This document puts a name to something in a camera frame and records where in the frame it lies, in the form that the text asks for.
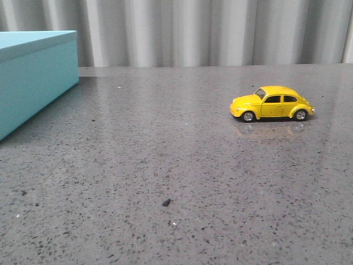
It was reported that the yellow toy beetle car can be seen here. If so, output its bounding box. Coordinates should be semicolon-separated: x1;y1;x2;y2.
229;85;315;123

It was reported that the light blue box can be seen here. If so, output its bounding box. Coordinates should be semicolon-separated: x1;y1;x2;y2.
1;30;79;139

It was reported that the small black debris piece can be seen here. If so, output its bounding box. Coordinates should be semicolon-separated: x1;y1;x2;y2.
162;199;172;206

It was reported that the grey pleated curtain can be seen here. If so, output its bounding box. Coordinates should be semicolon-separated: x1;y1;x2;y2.
1;1;352;67

